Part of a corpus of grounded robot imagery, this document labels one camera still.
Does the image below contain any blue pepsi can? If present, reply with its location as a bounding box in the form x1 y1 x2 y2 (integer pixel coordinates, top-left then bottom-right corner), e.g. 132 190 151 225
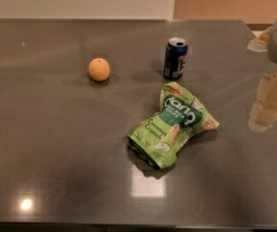
163 37 188 80

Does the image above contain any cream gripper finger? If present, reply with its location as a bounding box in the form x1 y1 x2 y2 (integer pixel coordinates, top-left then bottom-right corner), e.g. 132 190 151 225
248 72 277 132

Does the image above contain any orange fruit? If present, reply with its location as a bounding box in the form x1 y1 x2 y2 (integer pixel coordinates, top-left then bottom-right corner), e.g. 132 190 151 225
88 58 110 82

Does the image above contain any green rice chips bag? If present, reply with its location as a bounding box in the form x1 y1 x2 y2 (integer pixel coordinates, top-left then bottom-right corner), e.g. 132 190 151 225
126 82 219 169

